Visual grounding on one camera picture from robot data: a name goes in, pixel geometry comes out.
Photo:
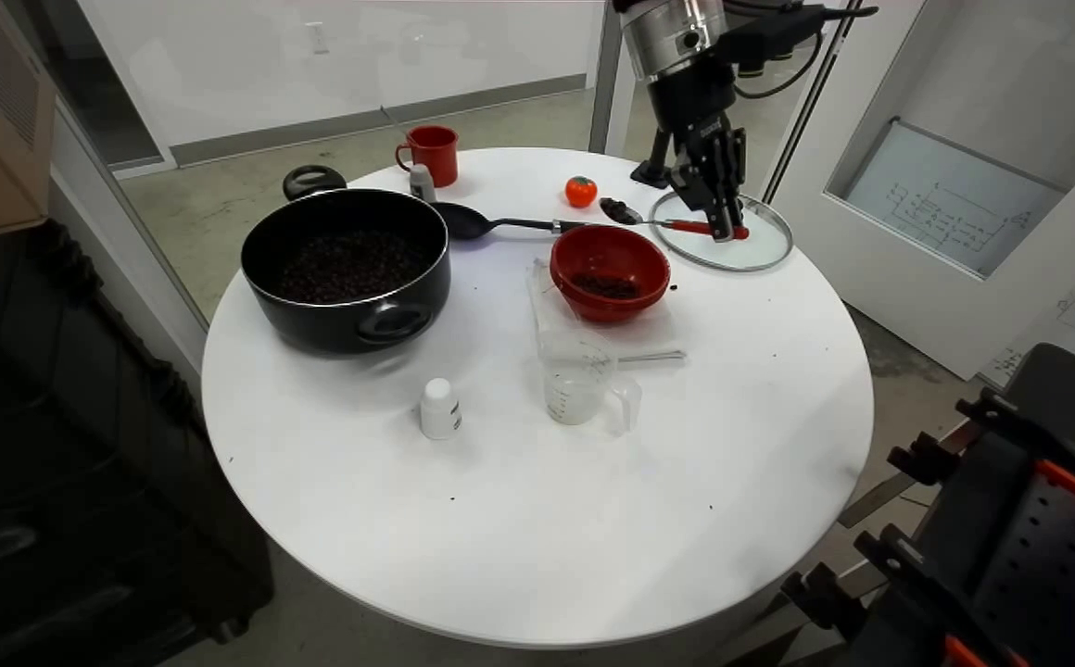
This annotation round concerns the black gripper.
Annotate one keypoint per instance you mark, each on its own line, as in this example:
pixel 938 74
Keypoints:
pixel 692 96

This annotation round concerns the red bowl with beans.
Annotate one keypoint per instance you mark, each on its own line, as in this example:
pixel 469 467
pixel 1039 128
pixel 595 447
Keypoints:
pixel 611 263

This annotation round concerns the glass pot lid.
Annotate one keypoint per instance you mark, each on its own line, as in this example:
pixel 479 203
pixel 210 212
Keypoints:
pixel 736 254

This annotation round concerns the orange toy tomato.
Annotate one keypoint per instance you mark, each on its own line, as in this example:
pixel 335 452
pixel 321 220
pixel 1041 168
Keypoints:
pixel 579 190

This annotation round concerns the white cutting board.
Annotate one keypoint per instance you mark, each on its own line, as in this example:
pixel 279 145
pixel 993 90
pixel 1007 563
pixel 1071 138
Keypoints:
pixel 611 340

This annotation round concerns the door window panel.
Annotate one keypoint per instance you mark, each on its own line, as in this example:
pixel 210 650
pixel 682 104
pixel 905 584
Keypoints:
pixel 946 196

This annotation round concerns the black serving ladle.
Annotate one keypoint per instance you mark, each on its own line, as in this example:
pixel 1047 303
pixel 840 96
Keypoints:
pixel 463 225

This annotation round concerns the clear glass measuring cup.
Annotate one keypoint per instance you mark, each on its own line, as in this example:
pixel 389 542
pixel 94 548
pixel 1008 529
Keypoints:
pixel 579 403

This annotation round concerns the red cup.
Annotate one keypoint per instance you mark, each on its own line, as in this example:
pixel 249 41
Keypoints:
pixel 435 152

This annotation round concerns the grey salt shaker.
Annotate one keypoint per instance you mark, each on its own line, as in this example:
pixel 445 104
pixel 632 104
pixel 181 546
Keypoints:
pixel 420 183

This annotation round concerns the small white bottle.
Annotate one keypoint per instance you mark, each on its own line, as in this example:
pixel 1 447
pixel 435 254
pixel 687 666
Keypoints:
pixel 438 414

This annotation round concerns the black cooking pot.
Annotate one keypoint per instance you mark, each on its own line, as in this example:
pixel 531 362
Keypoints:
pixel 354 315

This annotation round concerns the black orange-tipped clamp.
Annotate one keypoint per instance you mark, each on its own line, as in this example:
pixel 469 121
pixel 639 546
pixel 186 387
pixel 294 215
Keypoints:
pixel 908 581
pixel 993 431

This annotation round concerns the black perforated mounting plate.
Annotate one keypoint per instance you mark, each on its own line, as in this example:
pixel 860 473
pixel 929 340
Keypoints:
pixel 1056 556

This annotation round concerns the black cabinet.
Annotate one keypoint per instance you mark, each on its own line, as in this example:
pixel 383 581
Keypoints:
pixel 69 494

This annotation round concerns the black camera tripod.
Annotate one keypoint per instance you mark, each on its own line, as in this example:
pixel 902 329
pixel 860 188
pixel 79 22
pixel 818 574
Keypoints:
pixel 809 85

